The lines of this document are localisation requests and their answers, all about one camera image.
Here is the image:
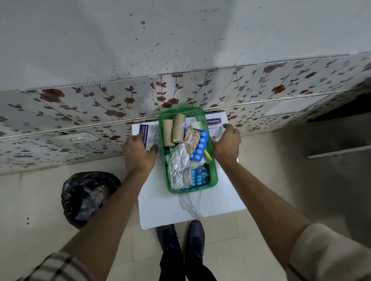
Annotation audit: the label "beige shirt sleeve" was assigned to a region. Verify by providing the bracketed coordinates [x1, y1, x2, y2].
[289, 223, 371, 281]

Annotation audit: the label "beige bandage roll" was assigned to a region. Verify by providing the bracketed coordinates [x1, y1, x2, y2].
[162, 119, 175, 147]
[172, 113, 186, 143]

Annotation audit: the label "person's left forearm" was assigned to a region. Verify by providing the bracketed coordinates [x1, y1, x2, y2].
[59, 165, 158, 281]

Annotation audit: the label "tan pill blister pack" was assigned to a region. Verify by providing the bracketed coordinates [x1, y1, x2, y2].
[184, 126, 201, 157]

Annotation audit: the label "crumpled silver foil packet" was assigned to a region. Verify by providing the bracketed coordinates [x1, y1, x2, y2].
[168, 143, 193, 190]

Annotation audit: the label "blue striped blister pack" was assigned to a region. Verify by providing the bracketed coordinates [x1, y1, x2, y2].
[190, 169, 210, 187]

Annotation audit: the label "green plastic basket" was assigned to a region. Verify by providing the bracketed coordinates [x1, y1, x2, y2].
[158, 107, 218, 194]

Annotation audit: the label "blue white-pill blister pack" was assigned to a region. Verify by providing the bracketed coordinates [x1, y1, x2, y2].
[190, 129, 209, 162]

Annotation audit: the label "person's left hand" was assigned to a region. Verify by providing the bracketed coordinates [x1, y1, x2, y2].
[122, 133, 159, 174]

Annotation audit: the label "plaid shirt sleeve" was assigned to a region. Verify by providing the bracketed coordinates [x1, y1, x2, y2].
[17, 251, 88, 281]

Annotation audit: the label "person's black shoe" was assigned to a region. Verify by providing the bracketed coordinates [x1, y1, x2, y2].
[156, 224, 182, 253]
[185, 219, 206, 260]

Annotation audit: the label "white medicine box blue label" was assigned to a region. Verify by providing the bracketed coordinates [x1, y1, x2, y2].
[131, 122, 161, 153]

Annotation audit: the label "person's left black shoe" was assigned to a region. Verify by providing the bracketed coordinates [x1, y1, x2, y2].
[156, 224, 182, 253]

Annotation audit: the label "person's right forearm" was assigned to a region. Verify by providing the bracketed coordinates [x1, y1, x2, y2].
[217, 158, 312, 268]

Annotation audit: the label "person's right hand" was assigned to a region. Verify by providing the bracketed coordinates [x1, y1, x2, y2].
[211, 124, 242, 166]

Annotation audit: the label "black trousers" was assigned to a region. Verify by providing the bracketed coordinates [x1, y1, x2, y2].
[158, 246, 217, 281]

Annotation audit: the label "white plaster box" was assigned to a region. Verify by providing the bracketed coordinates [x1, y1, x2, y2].
[185, 113, 230, 142]

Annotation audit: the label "person's right black shoe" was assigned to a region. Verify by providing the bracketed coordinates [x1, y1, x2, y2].
[185, 219, 206, 260]

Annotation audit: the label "black trash bag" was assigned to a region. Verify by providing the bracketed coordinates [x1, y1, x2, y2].
[61, 171, 122, 230]

